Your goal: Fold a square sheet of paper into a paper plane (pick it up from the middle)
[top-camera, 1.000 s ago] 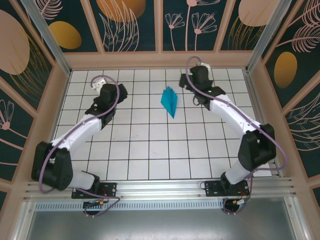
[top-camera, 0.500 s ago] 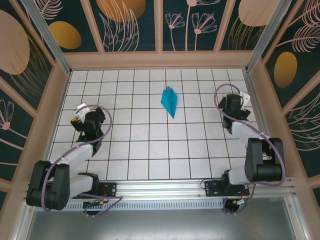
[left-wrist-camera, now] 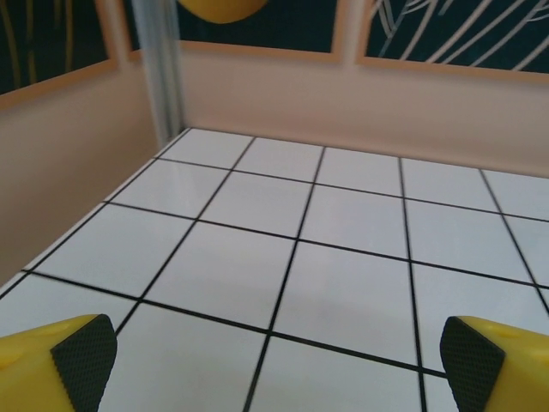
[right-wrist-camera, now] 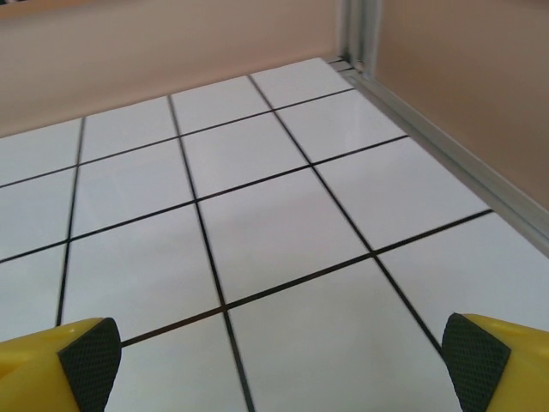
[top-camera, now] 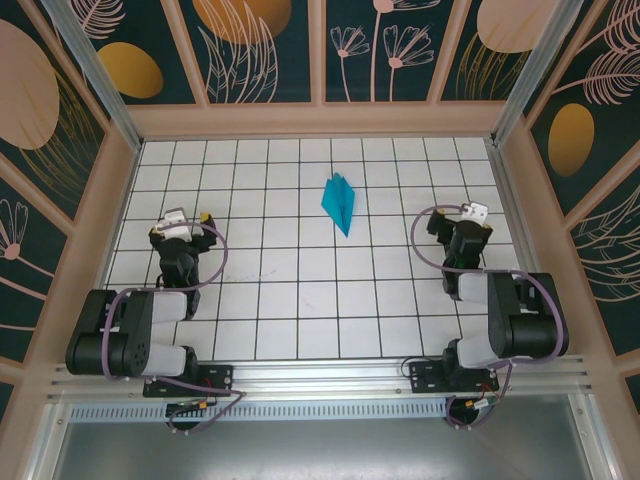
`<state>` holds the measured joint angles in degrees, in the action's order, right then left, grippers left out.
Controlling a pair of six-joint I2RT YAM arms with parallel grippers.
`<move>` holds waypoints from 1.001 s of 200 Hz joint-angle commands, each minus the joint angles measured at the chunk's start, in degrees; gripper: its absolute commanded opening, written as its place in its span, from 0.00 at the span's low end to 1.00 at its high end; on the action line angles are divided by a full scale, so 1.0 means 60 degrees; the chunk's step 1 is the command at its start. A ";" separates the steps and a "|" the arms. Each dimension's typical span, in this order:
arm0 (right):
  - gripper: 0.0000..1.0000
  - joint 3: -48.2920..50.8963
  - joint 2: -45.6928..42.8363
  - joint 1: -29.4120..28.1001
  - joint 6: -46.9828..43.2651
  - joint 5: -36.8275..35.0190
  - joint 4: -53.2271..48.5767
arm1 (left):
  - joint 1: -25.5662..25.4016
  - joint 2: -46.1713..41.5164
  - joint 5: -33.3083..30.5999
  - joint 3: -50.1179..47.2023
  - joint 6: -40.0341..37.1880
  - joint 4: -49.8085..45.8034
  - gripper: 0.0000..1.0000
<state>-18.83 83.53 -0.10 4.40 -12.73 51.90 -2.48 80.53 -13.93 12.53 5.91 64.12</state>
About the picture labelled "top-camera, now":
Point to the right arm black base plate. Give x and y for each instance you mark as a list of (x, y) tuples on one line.
[(425, 377)]

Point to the blue paper sheet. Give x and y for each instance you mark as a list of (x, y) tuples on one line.
[(341, 205)]

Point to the yellow power connector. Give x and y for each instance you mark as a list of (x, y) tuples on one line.
[(470, 403), (202, 404)]

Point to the aluminium frame post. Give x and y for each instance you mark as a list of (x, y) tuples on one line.
[(95, 75), (535, 70)]

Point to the aluminium side rail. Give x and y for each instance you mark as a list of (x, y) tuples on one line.
[(525, 250)]

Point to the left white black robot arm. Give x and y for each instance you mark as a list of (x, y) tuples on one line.
[(130, 330)]

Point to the aluminium mounting rail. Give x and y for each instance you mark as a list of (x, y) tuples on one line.
[(320, 375)]

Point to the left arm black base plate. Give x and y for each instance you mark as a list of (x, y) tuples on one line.
[(220, 379)]

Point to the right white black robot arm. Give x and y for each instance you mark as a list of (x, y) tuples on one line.
[(520, 320)]

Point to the grey metal sheet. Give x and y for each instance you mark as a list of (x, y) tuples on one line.
[(320, 450)]

